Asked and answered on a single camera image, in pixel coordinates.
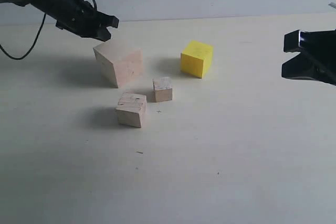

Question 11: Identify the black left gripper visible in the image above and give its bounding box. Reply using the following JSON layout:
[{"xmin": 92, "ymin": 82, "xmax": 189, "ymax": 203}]
[{"xmin": 43, "ymin": 0, "xmax": 119, "ymax": 42}]

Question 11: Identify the large wooden cube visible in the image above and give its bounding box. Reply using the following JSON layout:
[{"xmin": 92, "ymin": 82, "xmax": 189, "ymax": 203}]
[{"xmin": 93, "ymin": 39, "xmax": 143, "ymax": 88}]

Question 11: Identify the small wooden cube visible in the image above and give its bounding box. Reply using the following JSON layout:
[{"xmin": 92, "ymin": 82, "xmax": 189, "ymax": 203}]
[{"xmin": 152, "ymin": 77, "xmax": 173, "ymax": 102}]

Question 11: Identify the medium wooden cube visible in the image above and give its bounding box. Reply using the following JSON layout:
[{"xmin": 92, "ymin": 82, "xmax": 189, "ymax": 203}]
[{"xmin": 115, "ymin": 92, "xmax": 147, "ymax": 128}]

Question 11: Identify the yellow cube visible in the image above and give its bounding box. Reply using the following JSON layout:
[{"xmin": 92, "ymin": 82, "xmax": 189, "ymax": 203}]
[{"xmin": 180, "ymin": 40, "xmax": 214, "ymax": 78}]

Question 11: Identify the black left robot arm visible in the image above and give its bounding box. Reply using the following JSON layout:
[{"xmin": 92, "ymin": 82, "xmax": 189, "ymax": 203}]
[{"xmin": 1, "ymin": 0, "xmax": 119, "ymax": 41}]

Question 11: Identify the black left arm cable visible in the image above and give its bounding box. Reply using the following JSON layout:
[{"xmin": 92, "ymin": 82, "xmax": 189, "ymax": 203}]
[{"xmin": 0, "ymin": 0, "xmax": 98, "ymax": 60}]

